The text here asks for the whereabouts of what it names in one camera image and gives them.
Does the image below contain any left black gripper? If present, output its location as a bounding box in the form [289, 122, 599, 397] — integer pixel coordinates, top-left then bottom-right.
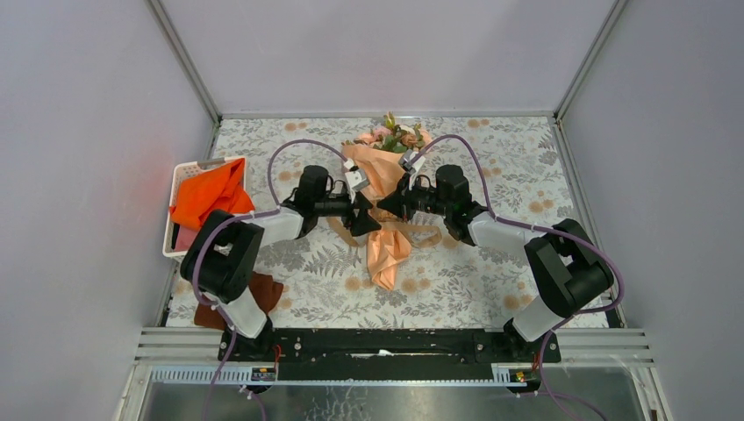
[313, 187, 381, 235]

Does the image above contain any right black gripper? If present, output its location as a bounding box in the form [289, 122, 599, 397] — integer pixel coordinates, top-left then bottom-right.
[377, 173, 451, 223]

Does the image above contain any tan satin ribbon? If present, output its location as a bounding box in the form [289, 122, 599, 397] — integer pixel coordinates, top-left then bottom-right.
[325, 215, 444, 250]

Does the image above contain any beige kraft wrapping paper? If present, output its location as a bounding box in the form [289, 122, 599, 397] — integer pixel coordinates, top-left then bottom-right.
[342, 145, 442, 291]

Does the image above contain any pink fake flower bouquet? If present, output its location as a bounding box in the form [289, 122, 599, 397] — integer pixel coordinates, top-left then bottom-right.
[344, 112, 433, 153]

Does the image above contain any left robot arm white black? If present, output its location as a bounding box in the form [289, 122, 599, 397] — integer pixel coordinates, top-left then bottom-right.
[181, 165, 381, 360]

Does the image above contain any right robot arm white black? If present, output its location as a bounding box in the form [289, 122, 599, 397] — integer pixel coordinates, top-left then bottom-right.
[377, 165, 620, 361]

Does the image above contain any floral patterned table mat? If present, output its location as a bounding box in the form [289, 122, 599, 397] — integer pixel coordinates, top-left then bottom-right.
[212, 117, 576, 328]

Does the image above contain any brown cloth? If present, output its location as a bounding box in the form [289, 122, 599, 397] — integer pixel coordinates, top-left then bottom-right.
[193, 273, 285, 330]

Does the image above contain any orange cloth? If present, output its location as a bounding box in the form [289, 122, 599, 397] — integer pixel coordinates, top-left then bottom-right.
[169, 157, 255, 231]

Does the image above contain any white plastic basket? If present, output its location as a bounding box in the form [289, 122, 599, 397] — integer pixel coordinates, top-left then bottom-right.
[162, 156, 249, 260]

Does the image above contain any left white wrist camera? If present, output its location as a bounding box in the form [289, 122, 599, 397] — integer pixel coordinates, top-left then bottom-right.
[343, 159, 370, 193]

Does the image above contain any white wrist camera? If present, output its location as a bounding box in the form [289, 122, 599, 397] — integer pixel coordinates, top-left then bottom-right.
[398, 149, 426, 189]
[343, 159, 370, 193]

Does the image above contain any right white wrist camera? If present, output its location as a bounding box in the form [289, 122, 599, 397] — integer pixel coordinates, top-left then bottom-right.
[398, 149, 426, 189]

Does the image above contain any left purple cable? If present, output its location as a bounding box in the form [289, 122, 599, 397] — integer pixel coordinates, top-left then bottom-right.
[190, 139, 353, 421]

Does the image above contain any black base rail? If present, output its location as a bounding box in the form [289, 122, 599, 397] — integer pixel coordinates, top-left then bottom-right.
[218, 328, 562, 381]

